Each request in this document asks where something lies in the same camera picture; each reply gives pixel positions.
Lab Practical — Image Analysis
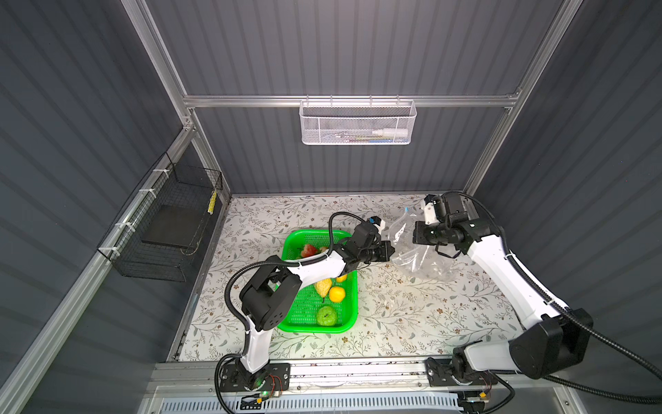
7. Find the clear zip top bag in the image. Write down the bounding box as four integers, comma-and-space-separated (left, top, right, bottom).
385, 207, 455, 283

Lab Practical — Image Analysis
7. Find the green apple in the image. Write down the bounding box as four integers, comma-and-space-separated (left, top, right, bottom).
315, 305, 339, 327

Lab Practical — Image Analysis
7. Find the yellow corn piece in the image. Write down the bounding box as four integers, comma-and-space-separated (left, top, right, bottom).
314, 279, 334, 298

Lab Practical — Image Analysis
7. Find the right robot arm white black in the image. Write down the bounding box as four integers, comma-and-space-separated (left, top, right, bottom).
412, 191, 593, 383

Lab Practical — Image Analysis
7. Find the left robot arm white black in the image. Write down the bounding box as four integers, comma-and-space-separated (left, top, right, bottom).
226, 217, 395, 374

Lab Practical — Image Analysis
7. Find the red apple slice left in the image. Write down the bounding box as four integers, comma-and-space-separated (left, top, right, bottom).
300, 244, 319, 259

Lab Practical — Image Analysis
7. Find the green plastic basket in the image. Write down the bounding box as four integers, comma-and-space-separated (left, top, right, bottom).
279, 229, 359, 335

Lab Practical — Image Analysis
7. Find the white tube in basket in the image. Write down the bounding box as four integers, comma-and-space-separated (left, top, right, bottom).
372, 129, 410, 140

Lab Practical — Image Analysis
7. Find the yellow tag on basket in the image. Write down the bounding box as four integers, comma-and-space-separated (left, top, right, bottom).
207, 190, 218, 216

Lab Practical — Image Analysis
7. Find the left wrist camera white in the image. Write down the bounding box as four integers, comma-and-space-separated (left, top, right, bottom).
368, 216, 386, 234

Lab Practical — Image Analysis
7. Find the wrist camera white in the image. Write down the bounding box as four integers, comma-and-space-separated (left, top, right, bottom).
368, 216, 386, 234
422, 194, 440, 225

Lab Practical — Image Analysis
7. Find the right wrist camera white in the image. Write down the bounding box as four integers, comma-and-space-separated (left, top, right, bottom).
422, 194, 440, 225

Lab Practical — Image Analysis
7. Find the white wire wall basket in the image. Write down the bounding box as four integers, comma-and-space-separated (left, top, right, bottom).
298, 100, 417, 146

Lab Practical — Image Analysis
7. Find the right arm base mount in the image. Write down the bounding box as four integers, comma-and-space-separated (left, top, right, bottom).
424, 357, 498, 388

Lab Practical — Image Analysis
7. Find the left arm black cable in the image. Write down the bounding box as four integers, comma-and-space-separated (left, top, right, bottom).
213, 210, 371, 414

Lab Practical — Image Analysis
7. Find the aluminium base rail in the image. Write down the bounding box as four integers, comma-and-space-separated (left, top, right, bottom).
144, 354, 565, 400

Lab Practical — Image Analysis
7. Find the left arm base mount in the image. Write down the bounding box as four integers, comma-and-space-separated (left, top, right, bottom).
217, 362, 291, 393

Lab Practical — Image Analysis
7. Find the black wire wall basket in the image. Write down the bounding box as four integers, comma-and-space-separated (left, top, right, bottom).
98, 155, 223, 283

